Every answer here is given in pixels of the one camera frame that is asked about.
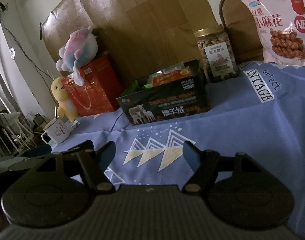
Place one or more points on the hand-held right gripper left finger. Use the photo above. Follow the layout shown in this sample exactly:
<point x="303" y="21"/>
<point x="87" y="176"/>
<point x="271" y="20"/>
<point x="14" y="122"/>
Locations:
<point x="108" y="155"/>

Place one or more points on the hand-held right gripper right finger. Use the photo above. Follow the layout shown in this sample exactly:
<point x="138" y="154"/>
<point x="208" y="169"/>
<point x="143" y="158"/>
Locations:
<point x="192" y="155"/>

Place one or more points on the black box with sheep picture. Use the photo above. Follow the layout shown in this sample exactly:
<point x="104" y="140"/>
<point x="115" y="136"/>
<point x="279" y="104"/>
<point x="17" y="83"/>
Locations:
<point x="167" y="105"/>

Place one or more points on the green snack packet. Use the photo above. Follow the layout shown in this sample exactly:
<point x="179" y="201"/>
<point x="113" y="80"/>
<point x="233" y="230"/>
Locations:
<point x="142" y="86"/>

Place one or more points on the white enamel mug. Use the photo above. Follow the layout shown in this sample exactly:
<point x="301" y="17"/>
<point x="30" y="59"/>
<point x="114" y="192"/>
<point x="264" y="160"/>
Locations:
<point x="58" y="132"/>

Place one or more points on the blue printed bed sheet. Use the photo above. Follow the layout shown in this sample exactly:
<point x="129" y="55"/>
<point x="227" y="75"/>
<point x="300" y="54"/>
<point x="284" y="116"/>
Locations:
<point x="242" y="120"/>

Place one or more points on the red gift bag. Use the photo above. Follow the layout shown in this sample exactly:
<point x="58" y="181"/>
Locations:
<point x="97" y="87"/>

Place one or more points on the dark blue round thing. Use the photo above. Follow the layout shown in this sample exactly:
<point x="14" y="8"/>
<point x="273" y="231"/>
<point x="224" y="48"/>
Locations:
<point x="38" y="151"/>

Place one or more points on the yellow duck plush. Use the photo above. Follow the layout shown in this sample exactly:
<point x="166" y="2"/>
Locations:
<point x="61" y="97"/>

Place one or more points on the orange snack packet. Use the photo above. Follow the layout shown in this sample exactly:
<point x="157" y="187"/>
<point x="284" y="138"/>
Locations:
<point x="165" y="79"/>
<point x="185" y="71"/>

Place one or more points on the clear nut jar gold lid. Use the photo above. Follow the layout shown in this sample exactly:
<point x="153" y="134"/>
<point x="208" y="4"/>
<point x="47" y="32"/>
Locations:
<point x="217" y="55"/>

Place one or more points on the pink blue whale plush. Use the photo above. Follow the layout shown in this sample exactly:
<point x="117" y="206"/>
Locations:
<point x="78" y="47"/>

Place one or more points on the large pink snack bag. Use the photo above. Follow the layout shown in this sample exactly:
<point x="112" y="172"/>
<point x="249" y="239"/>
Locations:
<point x="275" y="17"/>

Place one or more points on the white wall hook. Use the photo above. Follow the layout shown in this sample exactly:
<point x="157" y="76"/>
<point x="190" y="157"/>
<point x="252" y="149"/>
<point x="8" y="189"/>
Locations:
<point x="12" y="53"/>

